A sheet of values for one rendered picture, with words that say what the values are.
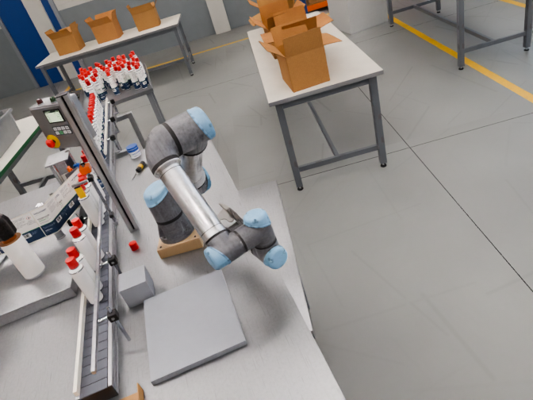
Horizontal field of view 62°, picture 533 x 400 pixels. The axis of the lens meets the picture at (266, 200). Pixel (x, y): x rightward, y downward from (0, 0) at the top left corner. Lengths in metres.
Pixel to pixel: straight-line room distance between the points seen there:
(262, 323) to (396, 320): 1.13
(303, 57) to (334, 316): 1.66
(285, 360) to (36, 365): 0.87
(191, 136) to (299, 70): 1.79
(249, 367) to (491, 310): 1.46
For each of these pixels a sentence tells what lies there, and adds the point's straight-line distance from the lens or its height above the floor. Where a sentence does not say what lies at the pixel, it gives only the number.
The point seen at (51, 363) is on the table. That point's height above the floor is 0.83.
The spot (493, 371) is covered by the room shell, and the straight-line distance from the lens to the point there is 2.29.
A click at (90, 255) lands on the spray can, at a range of 1.86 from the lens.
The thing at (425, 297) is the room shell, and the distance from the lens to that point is 2.53.
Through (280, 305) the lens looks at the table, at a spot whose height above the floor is 0.83.
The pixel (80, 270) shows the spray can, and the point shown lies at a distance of 1.66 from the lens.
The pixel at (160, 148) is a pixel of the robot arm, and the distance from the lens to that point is 1.37.
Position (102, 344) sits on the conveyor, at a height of 0.88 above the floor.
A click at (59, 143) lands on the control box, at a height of 1.31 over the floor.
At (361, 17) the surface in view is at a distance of 6.96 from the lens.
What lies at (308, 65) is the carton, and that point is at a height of 0.93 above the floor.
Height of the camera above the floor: 1.90
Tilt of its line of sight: 33 degrees down
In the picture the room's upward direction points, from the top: 18 degrees counter-clockwise
